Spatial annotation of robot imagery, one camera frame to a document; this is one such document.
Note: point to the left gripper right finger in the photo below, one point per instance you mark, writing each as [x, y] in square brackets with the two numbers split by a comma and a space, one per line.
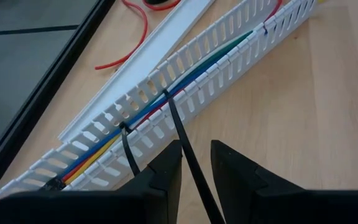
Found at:
[259, 202]

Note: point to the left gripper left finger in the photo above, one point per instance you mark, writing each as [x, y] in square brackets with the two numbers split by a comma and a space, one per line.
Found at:
[135, 205]

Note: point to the white duct cover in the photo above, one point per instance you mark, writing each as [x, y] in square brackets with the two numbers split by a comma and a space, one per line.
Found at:
[154, 53]

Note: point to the black tape roll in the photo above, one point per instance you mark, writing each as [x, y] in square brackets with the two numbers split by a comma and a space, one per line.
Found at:
[158, 1]

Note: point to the black table frame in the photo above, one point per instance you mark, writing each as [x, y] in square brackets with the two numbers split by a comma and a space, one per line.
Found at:
[42, 90]

